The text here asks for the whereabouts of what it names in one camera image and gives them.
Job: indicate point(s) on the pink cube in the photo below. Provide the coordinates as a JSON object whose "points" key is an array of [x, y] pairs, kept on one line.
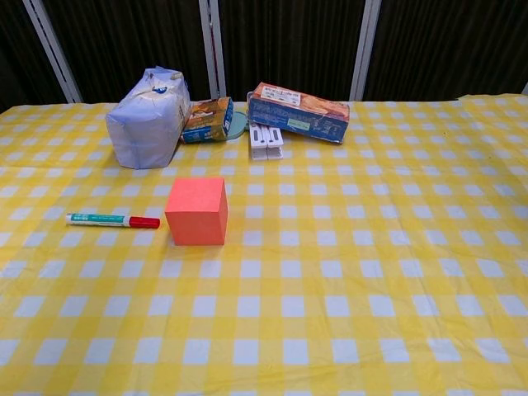
{"points": [[196, 214]]}

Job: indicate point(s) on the yellow white checkered tablecloth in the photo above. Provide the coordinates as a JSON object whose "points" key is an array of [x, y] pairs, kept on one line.
{"points": [[330, 288]]}

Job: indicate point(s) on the pale blue paper bag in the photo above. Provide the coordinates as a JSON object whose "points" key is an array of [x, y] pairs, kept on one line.
{"points": [[144, 123]]}

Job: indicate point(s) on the black pleated curtain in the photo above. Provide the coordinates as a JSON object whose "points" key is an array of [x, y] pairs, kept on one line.
{"points": [[288, 41]]}

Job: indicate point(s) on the teal round lid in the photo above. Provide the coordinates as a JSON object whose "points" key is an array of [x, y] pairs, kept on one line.
{"points": [[239, 125]]}

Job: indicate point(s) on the small orange blue carton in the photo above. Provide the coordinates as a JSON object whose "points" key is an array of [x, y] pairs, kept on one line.
{"points": [[206, 121]]}

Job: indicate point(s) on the long orange blue biscuit box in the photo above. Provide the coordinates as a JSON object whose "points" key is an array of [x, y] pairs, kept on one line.
{"points": [[297, 111]]}

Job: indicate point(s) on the white marker with red cap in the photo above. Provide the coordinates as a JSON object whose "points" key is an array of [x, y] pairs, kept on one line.
{"points": [[103, 219]]}

